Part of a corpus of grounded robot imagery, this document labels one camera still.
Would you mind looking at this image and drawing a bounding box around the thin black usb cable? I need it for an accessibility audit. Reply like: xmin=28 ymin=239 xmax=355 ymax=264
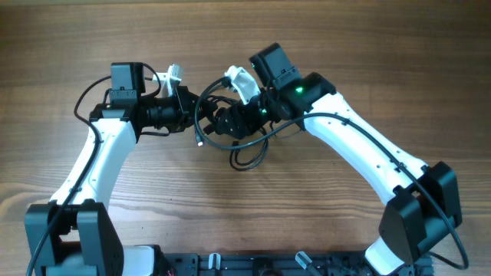
xmin=229 ymin=128 xmax=304 ymax=173

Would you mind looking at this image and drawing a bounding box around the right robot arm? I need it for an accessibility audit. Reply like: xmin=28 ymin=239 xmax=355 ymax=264
xmin=213 ymin=43 xmax=463 ymax=275

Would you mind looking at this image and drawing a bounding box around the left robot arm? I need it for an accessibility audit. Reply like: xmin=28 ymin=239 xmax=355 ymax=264
xmin=25 ymin=62 xmax=217 ymax=275

